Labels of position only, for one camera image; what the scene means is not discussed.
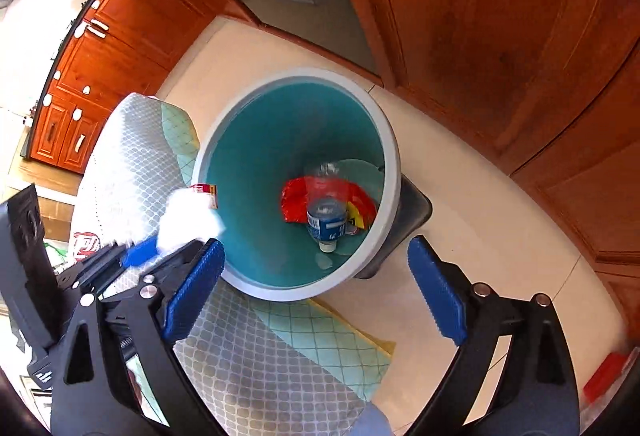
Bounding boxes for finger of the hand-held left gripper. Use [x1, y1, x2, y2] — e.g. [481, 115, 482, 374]
[57, 236, 160, 298]

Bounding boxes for red snack wrapper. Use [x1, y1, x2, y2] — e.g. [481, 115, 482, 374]
[281, 176, 378, 237]

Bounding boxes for white tissue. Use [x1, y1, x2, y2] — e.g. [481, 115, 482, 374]
[157, 183, 228, 257]

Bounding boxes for large wooden panel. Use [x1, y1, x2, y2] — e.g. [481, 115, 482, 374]
[305, 0, 640, 337]

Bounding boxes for red plastic object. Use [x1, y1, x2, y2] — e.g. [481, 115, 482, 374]
[582, 351, 636, 404]

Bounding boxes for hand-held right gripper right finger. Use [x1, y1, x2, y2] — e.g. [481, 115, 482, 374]
[407, 236, 581, 436]

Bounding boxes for red white packaging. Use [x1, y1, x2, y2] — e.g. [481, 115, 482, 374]
[70, 228, 106, 262]

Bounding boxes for patterned grey teal tablecloth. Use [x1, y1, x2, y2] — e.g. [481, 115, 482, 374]
[70, 93, 396, 436]

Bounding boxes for wooden kitchen cabinets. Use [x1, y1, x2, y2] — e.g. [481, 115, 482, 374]
[22, 0, 261, 174]

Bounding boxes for clear plastic bottle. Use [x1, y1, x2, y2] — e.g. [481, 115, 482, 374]
[302, 161, 351, 254]

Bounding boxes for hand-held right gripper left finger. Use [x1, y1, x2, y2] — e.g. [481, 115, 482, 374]
[50, 238, 226, 436]

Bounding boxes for teal trash bin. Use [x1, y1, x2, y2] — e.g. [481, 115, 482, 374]
[191, 71, 402, 302]

